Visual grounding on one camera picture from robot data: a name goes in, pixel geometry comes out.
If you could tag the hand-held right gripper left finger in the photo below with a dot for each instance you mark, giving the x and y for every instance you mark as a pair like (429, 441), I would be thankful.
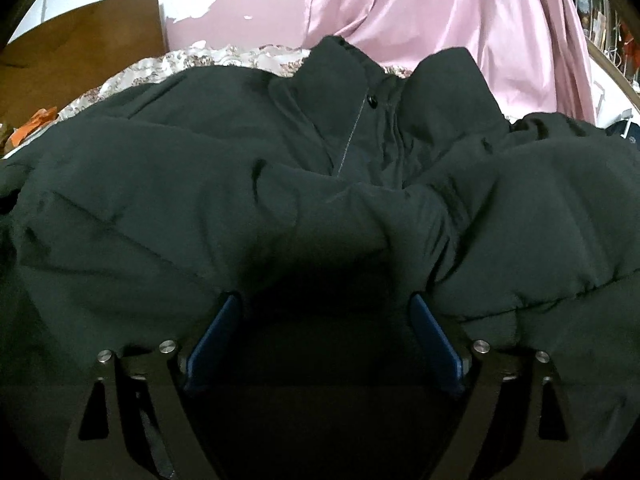
(215, 345)

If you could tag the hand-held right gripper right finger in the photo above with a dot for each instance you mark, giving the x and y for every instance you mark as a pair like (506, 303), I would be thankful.
(436, 347)

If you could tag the black padded jacket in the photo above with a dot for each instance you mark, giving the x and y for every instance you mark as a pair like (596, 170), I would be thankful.
(200, 185)

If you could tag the orange crumpled clothes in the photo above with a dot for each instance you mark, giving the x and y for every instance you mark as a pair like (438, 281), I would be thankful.
(35, 125)

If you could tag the floral satin bedspread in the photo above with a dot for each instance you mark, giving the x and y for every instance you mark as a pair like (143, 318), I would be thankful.
(150, 72)

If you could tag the dark blue backpack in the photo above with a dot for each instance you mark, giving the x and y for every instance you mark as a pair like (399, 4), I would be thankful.
(632, 137)

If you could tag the brown wooden headboard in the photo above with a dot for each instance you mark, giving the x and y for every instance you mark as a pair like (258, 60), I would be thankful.
(75, 45)

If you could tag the pink satin curtain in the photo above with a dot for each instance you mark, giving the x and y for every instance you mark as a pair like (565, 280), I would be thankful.
(425, 10)

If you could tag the barred wooden-framed window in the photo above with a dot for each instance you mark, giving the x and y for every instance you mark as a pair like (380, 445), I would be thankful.
(600, 15)

